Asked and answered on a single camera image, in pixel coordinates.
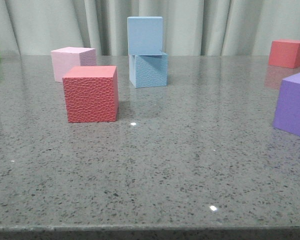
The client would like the light blue foam cube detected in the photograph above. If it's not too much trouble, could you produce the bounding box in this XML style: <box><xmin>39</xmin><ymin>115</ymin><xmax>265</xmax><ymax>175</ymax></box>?
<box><xmin>127</xmin><ymin>16</ymin><xmax>163</xmax><ymax>56</ymax></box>
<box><xmin>129</xmin><ymin>52</ymin><xmax>168</xmax><ymax>88</ymax></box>

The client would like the near red foam cube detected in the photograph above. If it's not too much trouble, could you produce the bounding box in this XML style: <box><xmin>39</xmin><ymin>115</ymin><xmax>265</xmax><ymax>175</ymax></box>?
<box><xmin>62</xmin><ymin>65</ymin><xmax>119</xmax><ymax>123</ymax></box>

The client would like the red foam cube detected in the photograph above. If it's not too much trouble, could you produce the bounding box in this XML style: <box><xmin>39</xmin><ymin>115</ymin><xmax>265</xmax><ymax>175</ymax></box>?
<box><xmin>62</xmin><ymin>65</ymin><xmax>119</xmax><ymax>123</ymax></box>
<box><xmin>268</xmin><ymin>39</ymin><xmax>300</xmax><ymax>69</ymax></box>

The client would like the pink foam cube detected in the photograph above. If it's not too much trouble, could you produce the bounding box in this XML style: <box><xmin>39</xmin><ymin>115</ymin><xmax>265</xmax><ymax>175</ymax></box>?
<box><xmin>50</xmin><ymin>46</ymin><xmax>97</xmax><ymax>83</ymax></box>

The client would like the near purple foam cube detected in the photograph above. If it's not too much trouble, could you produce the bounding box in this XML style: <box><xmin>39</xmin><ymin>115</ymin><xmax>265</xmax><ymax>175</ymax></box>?
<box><xmin>273</xmin><ymin>72</ymin><xmax>300</xmax><ymax>136</ymax></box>

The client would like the far red foam cube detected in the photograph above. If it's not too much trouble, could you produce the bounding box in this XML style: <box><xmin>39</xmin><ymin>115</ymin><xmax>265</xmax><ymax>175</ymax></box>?
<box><xmin>268</xmin><ymin>39</ymin><xmax>300</xmax><ymax>69</ymax></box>

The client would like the grey curtain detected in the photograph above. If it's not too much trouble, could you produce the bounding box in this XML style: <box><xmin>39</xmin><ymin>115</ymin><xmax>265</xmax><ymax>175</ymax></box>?
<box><xmin>0</xmin><ymin>0</ymin><xmax>300</xmax><ymax>56</ymax></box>

